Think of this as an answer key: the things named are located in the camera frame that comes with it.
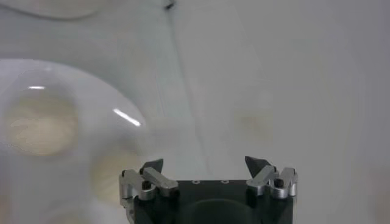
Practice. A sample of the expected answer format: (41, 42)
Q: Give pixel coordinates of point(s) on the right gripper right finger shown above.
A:
(263, 176)

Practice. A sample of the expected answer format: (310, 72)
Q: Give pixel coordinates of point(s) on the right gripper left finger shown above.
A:
(158, 182)

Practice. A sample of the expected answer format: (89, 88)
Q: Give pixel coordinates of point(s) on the white steamed baozi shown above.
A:
(109, 173)
(39, 124)

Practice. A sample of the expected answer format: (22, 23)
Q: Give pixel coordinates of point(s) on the white round plate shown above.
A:
(100, 100)

